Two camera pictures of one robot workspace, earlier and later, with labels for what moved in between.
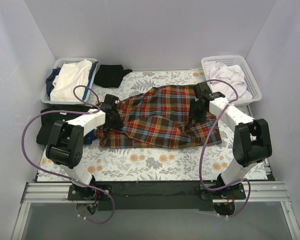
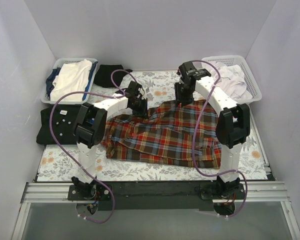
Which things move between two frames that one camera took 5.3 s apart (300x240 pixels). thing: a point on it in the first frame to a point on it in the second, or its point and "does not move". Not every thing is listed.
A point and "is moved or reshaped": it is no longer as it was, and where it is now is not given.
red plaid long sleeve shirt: [158, 116] is moved or reshaped
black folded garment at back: [110, 75] does not move
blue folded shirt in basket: [50, 84] does not move
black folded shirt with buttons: [45, 120] does not move
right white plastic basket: [231, 60] does not move
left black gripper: [114, 120] to [140, 108]
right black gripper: [197, 111] to [183, 95]
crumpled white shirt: [234, 74] does not move
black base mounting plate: [156, 196] does not move
